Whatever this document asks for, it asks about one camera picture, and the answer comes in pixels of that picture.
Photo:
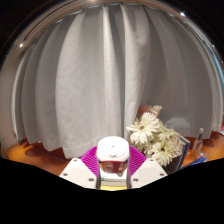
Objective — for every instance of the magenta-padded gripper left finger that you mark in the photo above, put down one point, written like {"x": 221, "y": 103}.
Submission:
{"x": 78, "y": 171}

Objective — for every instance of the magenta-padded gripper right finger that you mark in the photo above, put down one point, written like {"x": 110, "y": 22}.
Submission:
{"x": 148, "y": 171}

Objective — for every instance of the red and white charger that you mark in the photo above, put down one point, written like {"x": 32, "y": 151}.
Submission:
{"x": 112, "y": 150}

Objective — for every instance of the white and pink flower bouquet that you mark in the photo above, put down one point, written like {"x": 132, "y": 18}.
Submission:
{"x": 146, "y": 130}

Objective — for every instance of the blue upright book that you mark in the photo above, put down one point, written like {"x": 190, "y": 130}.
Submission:
{"x": 184, "y": 146}

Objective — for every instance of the white curtain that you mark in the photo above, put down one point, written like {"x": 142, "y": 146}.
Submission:
{"x": 83, "y": 76}

